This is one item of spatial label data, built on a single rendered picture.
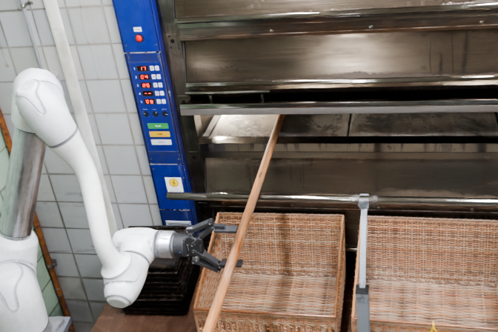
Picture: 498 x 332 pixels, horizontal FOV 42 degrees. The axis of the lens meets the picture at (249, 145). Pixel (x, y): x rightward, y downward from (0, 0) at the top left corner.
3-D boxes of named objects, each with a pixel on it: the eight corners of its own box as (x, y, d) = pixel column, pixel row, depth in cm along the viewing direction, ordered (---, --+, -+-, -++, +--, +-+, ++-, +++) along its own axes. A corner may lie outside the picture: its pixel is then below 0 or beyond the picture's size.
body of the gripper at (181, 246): (176, 227, 212) (203, 227, 210) (181, 247, 216) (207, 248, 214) (169, 241, 206) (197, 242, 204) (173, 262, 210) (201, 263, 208)
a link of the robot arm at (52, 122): (84, 130, 184) (76, 112, 196) (48, 78, 175) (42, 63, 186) (44, 155, 183) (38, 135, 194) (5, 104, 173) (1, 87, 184)
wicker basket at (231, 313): (224, 259, 298) (216, 210, 285) (349, 264, 285) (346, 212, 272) (196, 339, 257) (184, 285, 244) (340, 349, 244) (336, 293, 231)
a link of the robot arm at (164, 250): (165, 246, 219) (182, 247, 217) (156, 264, 211) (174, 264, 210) (160, 224, 214) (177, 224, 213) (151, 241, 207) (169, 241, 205)
